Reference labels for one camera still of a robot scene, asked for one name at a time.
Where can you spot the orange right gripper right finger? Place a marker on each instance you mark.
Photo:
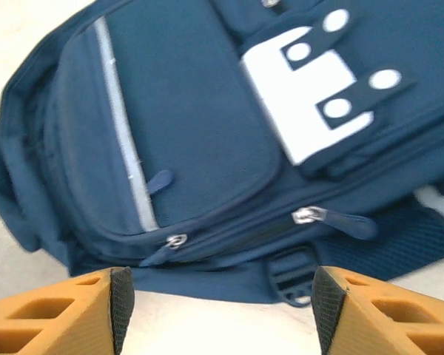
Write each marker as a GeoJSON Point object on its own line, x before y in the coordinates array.
{"type": "Point", "coordinates": [385, 325]}

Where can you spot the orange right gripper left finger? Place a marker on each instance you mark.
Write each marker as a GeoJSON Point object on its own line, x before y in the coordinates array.
{"type": "Point", "coordinates": [59, 318]}

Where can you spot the navy blue backpack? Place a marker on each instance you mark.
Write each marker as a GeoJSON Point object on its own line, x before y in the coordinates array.
{"type": "Point", "coordinates": [192, 122]}

